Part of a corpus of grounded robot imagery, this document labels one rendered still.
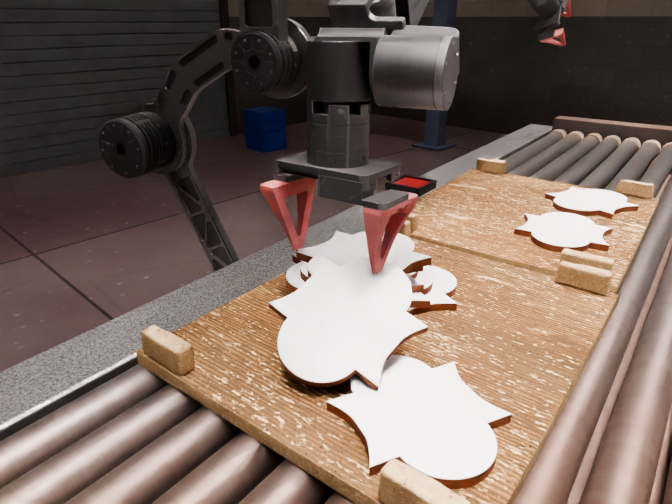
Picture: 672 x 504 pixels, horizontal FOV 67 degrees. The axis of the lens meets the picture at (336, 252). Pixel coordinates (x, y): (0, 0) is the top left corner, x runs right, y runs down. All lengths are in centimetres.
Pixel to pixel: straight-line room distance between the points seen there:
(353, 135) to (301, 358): 20
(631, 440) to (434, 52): 34
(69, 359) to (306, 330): 26
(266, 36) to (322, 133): 88
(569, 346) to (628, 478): 15
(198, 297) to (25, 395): 21
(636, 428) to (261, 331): 35
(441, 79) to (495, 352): 26
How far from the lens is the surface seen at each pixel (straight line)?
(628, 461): 48
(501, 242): 77
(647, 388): 56
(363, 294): 48
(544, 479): 44
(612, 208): 95
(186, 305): 64
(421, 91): 42
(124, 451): 48
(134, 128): 160
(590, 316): 62
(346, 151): 45
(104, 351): 59
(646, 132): 172
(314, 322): 46
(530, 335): 56
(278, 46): 132
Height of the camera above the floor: 123
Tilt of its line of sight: 24 degrees down
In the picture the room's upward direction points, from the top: straight up
